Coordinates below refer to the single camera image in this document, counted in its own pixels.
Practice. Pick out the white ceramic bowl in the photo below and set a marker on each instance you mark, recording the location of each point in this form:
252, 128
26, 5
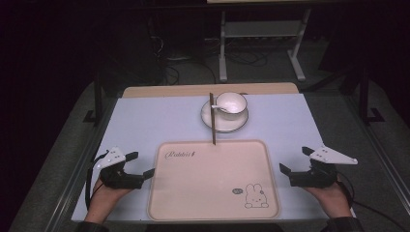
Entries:
233, 104

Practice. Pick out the grey metal rail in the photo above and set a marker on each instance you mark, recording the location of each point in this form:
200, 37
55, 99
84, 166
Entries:
380, 151
82, 170

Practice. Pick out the person's left hand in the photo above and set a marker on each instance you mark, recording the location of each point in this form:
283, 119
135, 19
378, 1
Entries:
106, 199

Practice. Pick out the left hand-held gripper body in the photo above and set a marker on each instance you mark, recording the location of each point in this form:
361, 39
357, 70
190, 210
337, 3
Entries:
121, 180

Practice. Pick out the white saucer with dark rim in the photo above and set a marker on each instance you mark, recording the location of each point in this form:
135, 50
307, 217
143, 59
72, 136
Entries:
225, 126

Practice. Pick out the white metal stand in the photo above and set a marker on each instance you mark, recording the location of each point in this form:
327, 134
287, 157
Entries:
264, 29

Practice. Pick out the black metal stand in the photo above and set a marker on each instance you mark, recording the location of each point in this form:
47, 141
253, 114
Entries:
97, 103
365, 103

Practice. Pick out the wooden table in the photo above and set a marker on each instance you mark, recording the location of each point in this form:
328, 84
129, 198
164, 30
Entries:
167, 91

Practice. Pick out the person's right hand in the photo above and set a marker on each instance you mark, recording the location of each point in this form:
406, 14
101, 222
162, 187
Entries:
330, 201

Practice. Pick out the brown wooden chopsticks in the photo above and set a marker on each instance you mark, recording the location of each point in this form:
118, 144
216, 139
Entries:
213, 122

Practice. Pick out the white table mat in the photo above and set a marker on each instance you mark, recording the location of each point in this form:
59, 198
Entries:
154, 122

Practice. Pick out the pink tray with rabbit print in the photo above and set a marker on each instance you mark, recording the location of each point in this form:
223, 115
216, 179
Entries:
212, 183

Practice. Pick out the white ceramic spoon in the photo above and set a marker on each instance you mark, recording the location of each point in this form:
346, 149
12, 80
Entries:
219, 108

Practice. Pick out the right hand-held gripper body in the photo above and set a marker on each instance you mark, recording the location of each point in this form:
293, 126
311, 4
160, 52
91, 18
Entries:
317, 177

